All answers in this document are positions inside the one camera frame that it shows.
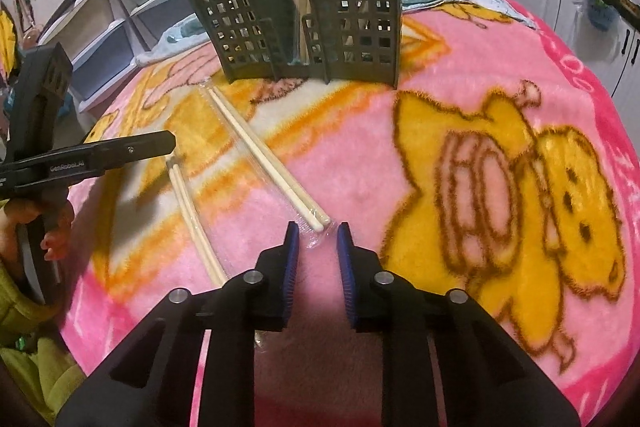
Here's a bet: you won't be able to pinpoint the wooden chopsticks pair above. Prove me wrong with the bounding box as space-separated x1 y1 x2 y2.
200 83 333 248

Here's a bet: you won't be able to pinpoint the dark green utensil basket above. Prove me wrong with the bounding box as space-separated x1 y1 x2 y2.
191 0 401 87

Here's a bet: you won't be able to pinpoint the white kitchen cabinets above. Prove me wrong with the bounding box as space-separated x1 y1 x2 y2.
514 0 639 140

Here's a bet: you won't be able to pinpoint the person's hand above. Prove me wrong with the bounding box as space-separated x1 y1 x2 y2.
1 199 75 268

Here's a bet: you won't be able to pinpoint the pink cartoon fleece blanket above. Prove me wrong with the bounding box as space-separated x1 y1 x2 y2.
62 3 639 426

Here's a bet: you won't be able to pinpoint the light blue patterned cloth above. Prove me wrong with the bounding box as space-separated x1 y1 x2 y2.
134 0 539 67

